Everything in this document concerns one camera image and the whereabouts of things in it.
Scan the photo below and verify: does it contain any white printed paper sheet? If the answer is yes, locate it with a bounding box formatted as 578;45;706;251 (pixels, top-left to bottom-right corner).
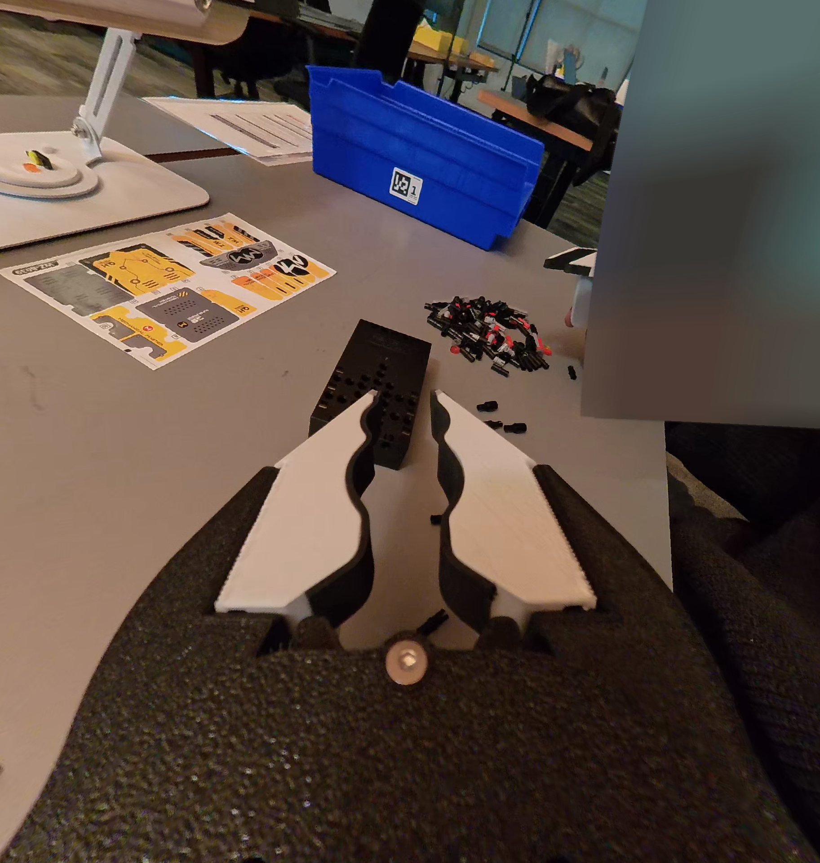
142;96;314;167

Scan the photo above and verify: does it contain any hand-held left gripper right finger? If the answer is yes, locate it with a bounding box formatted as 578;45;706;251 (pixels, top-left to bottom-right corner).
430;390;598;633

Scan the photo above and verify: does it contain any black perforated plastic block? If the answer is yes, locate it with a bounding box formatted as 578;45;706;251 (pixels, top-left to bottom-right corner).
309;319;432;471

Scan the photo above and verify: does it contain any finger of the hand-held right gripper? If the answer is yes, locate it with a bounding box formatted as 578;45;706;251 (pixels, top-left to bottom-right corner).
543;247;598;278

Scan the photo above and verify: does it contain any yellow sticker sheet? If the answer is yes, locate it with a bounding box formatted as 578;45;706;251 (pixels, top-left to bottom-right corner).
0;213;338;370

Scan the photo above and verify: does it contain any pile of small plastic pins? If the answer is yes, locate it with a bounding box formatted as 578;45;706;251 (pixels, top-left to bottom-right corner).
425;294;554;373

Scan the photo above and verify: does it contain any wooden background desk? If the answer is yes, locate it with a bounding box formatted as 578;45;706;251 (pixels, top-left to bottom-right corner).
477;89;596;203

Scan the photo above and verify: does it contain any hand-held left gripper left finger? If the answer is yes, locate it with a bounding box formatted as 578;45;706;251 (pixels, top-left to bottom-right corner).
214;390;380;631

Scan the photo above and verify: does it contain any blue storage bin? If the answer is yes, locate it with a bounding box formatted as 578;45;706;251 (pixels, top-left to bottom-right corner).
306;65;545;252

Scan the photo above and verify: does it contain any black backpack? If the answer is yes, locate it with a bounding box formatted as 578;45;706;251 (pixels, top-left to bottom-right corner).
523;73;621;188

